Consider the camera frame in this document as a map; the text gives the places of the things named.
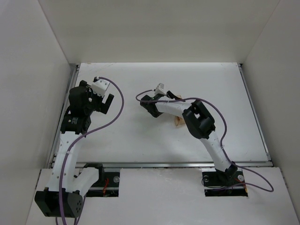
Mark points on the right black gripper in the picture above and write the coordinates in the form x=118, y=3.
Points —
x=150, y=108

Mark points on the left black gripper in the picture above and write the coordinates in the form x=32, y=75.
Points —
x=103, y=106

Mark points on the wooden box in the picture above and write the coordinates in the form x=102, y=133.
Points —
x=178, y=120

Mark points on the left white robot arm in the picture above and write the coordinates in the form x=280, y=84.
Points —
x=64, y=190

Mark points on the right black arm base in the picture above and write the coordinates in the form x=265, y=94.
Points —
x=215, y=187

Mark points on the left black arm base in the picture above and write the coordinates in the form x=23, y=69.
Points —
x=107, y=184

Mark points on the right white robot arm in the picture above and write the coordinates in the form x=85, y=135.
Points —
x=200, y=124

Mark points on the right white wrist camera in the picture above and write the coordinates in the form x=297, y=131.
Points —
x=160, y=89

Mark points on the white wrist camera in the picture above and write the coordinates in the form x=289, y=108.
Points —
x=160, y=89
x=99, y=86

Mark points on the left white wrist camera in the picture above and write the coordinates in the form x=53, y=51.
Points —
x=99, y=86

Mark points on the front aluminium rail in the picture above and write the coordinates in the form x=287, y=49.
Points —
x=179, y=165

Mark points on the left aluminium side rail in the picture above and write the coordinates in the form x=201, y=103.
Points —
x=71, y=83

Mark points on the aluminium table edge rail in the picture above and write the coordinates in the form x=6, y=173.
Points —
x=255, y=114

